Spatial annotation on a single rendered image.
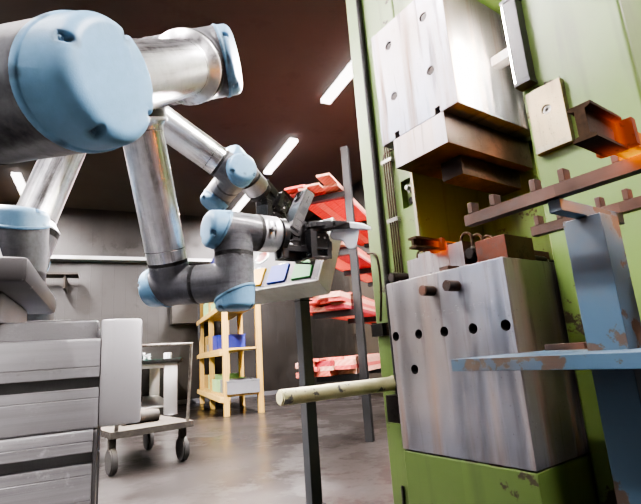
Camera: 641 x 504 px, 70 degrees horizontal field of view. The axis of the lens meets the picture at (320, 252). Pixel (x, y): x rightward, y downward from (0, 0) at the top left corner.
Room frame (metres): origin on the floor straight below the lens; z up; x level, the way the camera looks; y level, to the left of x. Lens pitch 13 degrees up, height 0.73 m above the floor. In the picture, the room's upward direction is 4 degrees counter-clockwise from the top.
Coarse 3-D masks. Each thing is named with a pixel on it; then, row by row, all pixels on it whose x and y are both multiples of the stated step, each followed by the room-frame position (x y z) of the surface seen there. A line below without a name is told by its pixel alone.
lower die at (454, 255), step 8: (448, 248) 1.19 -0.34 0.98; (456, 248) 1.17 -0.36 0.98; (464, 248) 1.15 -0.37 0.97; (424, 256) 1.26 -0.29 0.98; (432, 256) 1.23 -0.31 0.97; (440, 256) 1.21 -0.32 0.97; (448, 256) 1.19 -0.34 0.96; (456, 256) 1.17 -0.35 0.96; (464, 256) 1.15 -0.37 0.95; (544, 256) 1.38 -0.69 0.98; (408, 264) 1.31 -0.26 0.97; (416, 264) 1.28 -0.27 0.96; (424, 264) 1.26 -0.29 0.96; (432, 264) 1.24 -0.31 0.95; (440, 264) 1.21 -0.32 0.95; (448, 264) 1.19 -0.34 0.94; (456, 264) 1.17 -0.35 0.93; (464, 264) 1.15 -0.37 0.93; (408, 272) 1.31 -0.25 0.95; (416, 272) 1.29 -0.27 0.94; (424, 272) 1.26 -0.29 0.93; (432, 272) 1.24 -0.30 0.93
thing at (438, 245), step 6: (408, 240) 1.16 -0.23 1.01; (414, 240) 1.15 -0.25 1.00; (420, 240) 1.16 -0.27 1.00; (426, 240) 1.17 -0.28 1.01; (432, 240) 1.18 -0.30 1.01; (438, 240) 1.19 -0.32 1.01; (444, 240) 1.19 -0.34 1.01; (414, 246) 1.15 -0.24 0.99; (420, 246) 1.15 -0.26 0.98; (426, 246) 1.16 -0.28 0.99; (432, 246) 1.18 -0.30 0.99; (438, 246) 1.20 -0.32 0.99; (444, 246) 1.19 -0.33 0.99; (432, 252) 1.22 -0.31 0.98
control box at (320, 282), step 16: (336, 240) 1.55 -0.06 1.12; (256, 256) 1.64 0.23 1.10; (272, 256) 1.59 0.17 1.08; (336, 256) 1.54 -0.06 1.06; (288, 272) 1.51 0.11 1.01; (320, 272) 1.44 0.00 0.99; (256, 288) 1.55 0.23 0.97; (272, 288) 1.51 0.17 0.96; (288, 288) 1.49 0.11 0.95; (304, 288) 1.48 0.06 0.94; (320, 288) 1.46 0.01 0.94; (256, 304) 1.63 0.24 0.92
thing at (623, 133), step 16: (576, 112) 0.48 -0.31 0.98; (592, 112) 0.49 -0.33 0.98; (608, 112) 0.50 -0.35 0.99; (592, 128) 0.48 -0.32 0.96; (608, 128) 0.51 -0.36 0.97; (624, 128) 0.51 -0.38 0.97; (576, 144) 0.49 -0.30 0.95; (592, 144) 0.49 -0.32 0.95; (608, 144) 0.50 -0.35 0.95; (624, 144) 0.52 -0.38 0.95; (640, 144) 0.51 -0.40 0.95
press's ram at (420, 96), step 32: (416, 0) 1.18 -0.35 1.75; (448, 0) 1.12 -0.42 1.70; (384, 32) 1.30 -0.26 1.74; (416, 32) 1.20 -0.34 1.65; (448, 32) 1.11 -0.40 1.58; (480, 32) 1.20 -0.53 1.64; (384, 64) 1.31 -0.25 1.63; (416, 64) 1.21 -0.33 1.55; (448, 64) 1.12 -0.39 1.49; (480, 64) 1.19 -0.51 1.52; (384, 96) 1.33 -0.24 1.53; (416, 96) 1.22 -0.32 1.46; (448, 96) 1.13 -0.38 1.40; (480, 96) 1.17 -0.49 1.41; (512, 96) 1.27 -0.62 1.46; (384, 128) 1.34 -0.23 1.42; (512, 128) 1.29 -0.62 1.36
